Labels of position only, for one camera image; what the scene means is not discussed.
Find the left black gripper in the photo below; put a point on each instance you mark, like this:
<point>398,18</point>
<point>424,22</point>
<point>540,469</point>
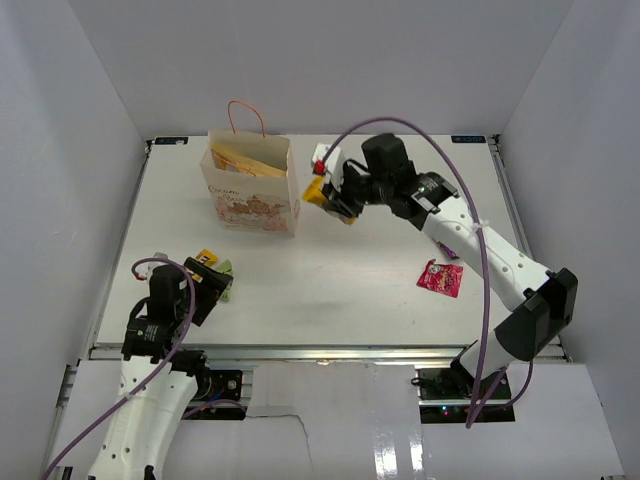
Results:
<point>210,286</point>

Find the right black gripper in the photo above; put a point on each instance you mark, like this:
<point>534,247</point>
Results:
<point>338,206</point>

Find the yellow M&M's candy pack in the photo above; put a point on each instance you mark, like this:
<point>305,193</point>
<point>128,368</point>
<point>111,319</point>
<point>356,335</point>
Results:
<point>206,258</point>

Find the green snack packet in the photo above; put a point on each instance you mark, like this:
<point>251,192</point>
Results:
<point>225,267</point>

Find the golden chips bag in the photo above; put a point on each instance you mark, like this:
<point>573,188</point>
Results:
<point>229,159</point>

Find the purple M&M's candy pack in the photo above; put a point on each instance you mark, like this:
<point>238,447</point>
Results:
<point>449,253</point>

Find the red candy packet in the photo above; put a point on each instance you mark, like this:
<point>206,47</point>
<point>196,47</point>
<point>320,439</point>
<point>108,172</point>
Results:
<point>444,279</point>

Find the yellow snack bar wrapper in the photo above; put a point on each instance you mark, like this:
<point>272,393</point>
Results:
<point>314,193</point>

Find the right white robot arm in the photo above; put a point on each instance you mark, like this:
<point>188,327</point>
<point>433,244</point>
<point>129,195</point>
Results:
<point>540,301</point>

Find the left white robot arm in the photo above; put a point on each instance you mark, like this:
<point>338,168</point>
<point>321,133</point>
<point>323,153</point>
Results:
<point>158,379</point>

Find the white paper gift bag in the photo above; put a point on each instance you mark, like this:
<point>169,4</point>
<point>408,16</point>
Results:
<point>246,203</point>

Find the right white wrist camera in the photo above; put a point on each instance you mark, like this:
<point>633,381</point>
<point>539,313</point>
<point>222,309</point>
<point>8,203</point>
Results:
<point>328,163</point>

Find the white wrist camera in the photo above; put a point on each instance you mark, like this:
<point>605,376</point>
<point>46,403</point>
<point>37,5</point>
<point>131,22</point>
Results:
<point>328,163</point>
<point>143,269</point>

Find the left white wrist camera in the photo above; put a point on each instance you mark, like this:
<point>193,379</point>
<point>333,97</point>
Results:
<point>143,269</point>

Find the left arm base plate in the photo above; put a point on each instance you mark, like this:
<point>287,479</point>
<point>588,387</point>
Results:
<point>220,398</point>

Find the aluminium front rail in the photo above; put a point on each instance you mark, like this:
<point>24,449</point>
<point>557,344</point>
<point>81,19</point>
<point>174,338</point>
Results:
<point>413,354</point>

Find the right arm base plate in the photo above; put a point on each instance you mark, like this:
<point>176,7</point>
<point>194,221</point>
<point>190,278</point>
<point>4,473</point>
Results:
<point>442,401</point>

